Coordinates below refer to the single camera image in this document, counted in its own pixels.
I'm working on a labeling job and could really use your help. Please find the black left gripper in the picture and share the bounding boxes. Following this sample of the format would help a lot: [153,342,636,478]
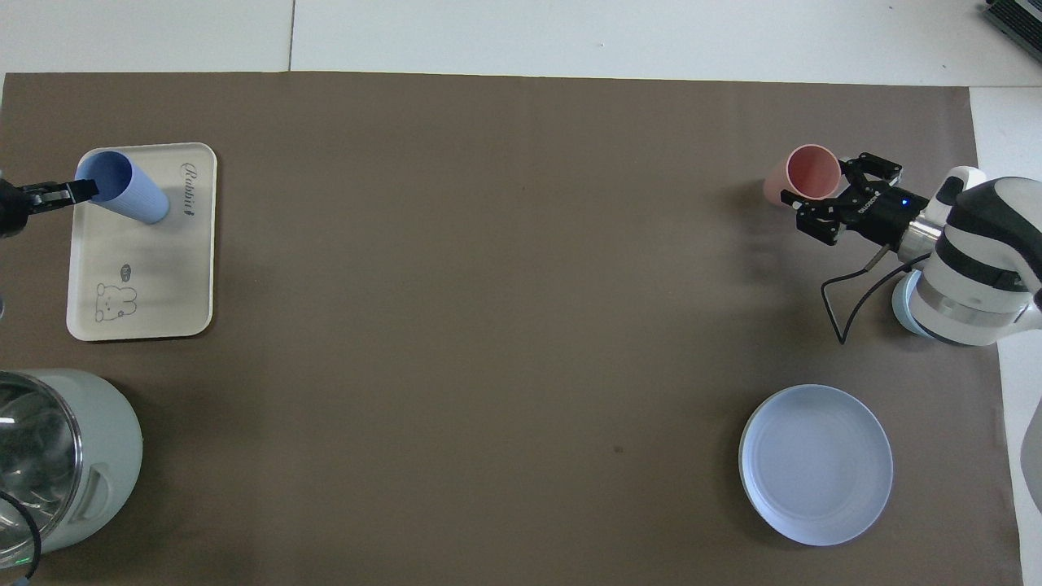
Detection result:
[0,177,100,239]

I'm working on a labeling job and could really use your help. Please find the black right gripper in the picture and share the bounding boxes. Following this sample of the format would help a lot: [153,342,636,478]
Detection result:
[780,151,930,247]

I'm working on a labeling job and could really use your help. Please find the pink cup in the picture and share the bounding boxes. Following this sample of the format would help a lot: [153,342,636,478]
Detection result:
[762,144,843,215]

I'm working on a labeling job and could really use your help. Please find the blue ribbed cup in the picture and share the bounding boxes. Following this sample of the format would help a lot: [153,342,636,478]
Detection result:
[75,150,171,225]

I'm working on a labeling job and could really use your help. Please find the cream rabbit print tray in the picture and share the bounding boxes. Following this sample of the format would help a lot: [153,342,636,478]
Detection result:
[66,142,219,341]

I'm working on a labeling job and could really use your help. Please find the light blue bowl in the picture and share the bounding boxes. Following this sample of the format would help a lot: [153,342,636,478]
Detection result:
[891,269,929,336]

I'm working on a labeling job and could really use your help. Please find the grey ribbed device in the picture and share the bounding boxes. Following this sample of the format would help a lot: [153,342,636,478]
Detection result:
[980,0,1042,63]

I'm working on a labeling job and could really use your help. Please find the pale green electric pot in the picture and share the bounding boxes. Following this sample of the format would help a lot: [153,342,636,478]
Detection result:
[0,369,144,568]

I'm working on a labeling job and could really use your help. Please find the glass pot lid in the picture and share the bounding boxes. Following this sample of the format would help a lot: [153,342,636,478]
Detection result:
[0,373,84,556]

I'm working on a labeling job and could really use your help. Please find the pale blue plate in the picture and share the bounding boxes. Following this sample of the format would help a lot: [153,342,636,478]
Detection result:
[738,384,895,547]

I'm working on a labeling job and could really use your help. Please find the brown paper table mat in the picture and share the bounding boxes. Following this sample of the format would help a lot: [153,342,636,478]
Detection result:
[0,72,1023,586]

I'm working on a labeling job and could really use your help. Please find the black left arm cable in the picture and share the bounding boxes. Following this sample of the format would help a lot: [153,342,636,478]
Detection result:
[0,488,42,584]

